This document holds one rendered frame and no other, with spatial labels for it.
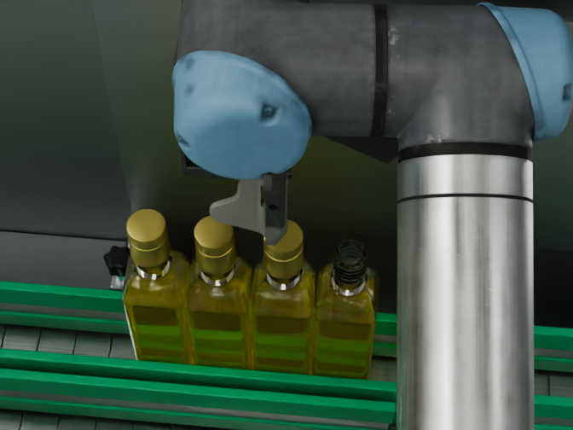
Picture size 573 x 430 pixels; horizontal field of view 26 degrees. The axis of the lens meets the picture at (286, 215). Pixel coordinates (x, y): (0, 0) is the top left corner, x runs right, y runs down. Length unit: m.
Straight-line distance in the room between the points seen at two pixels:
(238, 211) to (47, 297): 0.37
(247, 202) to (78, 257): 0.46
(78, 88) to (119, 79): 0.08
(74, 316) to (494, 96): 0.72
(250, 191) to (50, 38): 0.27
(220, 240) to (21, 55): 0.25
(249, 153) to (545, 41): 0.17
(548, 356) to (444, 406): 0.64
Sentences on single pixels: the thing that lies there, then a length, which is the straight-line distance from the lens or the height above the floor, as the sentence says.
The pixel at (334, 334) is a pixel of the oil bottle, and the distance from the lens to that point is 1.14.
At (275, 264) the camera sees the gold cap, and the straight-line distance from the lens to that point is 1.06.
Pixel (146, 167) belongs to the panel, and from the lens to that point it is 1.20.
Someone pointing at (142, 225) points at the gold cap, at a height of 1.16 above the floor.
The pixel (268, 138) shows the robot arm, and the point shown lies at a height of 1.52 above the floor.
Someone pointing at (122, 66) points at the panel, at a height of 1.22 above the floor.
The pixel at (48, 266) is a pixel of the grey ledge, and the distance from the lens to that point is 1.38.
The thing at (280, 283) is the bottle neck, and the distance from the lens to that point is 1.09.
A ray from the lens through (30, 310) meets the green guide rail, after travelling 1.32.
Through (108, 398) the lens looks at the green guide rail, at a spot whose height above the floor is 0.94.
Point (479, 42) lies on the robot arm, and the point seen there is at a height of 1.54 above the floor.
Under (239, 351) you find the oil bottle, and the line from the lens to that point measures 1.18.
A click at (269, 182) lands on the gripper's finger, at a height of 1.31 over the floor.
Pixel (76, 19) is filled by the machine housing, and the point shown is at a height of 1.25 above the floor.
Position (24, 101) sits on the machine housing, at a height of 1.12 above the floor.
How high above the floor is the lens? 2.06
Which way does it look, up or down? 58 degrees down
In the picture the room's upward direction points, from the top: straight up
